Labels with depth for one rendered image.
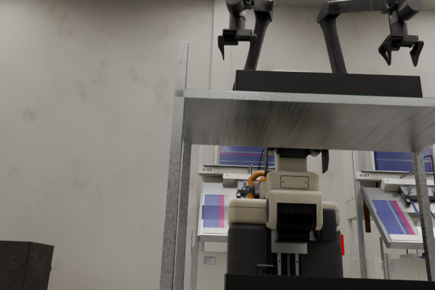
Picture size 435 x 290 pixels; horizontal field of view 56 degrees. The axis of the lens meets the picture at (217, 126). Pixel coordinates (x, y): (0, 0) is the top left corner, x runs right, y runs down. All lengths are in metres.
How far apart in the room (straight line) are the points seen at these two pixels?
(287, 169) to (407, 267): 2.20
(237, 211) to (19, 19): 6.36
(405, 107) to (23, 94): 6.39
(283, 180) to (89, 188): 4.77
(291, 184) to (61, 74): 5.67
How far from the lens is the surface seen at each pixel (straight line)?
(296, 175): 1.83
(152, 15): 7.32
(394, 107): 1.26
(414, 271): 3.90
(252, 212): 2.04
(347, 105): 1.22
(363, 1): 1.75
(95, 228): 6.22
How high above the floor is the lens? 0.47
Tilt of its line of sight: 19 degrees up
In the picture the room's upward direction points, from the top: 2 degrees clockwise
